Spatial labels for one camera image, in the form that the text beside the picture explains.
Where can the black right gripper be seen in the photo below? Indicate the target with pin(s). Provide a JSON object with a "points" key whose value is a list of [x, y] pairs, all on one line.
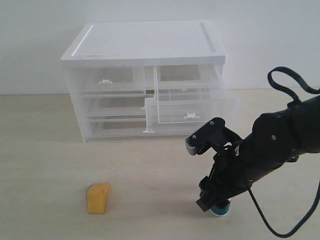
{"points": [[229, 175]]}

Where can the teal bottle white cap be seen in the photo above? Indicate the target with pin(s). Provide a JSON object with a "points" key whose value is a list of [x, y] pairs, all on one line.
{"points": [[221, 209]]}

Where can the yellow sponge wedge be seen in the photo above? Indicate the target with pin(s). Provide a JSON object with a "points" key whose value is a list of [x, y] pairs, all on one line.
{"points": [[96, 198]]}

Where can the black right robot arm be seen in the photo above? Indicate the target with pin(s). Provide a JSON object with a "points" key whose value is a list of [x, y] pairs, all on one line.
{"points": [[275, 138]]}

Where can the middle wide clear drawer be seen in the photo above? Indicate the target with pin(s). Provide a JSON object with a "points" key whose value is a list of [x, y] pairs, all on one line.
{"points": [[113, 106]]}

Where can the wide clear drawer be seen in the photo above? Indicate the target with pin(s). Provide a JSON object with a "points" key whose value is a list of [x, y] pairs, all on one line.
{"points": [[113, 106], [107, 130]]}

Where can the bottom wide clear drawer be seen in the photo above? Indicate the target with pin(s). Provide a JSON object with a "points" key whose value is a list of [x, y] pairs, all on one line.
{"points": [[107, 130]]}

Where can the white plastic drawer cabinet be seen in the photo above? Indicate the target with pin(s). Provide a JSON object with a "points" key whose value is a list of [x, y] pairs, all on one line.
{"points": [[132, 45]]}

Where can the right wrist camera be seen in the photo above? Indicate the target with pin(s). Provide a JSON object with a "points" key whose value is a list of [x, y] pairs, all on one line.
{"points": [[210, 135]]}

